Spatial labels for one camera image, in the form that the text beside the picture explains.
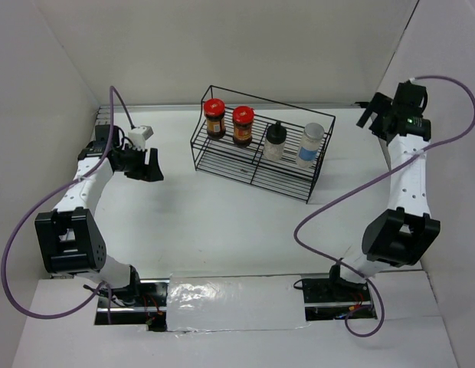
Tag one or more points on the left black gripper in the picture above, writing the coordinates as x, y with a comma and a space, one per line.
150, 172

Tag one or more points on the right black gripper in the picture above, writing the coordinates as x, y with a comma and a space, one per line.
380, 103

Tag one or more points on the silver lid white bottle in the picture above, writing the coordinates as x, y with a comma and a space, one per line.
309, 145

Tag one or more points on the red lid spice jar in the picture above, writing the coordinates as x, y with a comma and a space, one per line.
214, 111
243, 119

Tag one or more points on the black lid white bottle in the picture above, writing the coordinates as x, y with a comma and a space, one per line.
274, 143

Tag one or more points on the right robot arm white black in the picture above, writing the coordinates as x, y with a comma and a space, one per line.
405, 230

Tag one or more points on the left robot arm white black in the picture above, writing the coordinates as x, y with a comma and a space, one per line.
123, 279

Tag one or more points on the white foil tape sheet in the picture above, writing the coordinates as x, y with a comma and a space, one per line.
234, 304

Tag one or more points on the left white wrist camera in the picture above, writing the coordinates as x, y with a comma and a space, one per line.
139, 135

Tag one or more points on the black wire rack basket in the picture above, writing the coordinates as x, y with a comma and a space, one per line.
248, 165

